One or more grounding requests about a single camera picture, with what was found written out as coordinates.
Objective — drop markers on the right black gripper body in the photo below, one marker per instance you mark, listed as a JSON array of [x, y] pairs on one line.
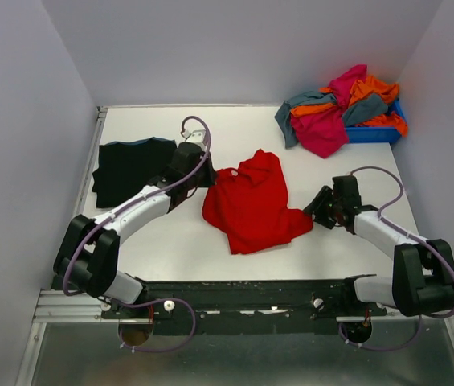
[[337, 205]]

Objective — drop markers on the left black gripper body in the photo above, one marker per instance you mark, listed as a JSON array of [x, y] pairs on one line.
[[194, 180]]

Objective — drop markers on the red t-shirt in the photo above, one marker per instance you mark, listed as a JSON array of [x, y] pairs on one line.
[[249, 204]]

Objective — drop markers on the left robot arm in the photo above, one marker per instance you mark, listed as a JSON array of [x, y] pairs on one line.
[[87, 260]]

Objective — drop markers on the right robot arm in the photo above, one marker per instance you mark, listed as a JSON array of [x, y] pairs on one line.
[[422, 278]]

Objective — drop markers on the folded black t-shirt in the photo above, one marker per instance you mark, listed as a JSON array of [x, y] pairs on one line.
[[123, 170]]

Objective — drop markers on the folded blue t-shirt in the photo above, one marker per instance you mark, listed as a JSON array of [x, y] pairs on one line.
[[140, 141]]

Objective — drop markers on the blue plastic bin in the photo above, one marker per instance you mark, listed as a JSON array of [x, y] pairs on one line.
[[386, 128]]

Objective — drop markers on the magenta t-shirt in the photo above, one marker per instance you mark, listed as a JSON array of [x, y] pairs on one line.
[[313, 137]]

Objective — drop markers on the grey-blue t-shirt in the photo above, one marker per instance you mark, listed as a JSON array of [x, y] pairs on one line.
[[322, 106]]

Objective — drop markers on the orange t-shirt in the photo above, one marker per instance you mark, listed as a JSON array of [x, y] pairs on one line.
[[363, 89]]

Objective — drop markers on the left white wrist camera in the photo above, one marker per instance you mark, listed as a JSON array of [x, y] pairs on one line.
[[195, 136]]

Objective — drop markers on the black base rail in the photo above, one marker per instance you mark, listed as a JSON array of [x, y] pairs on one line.
[[248, 307]]

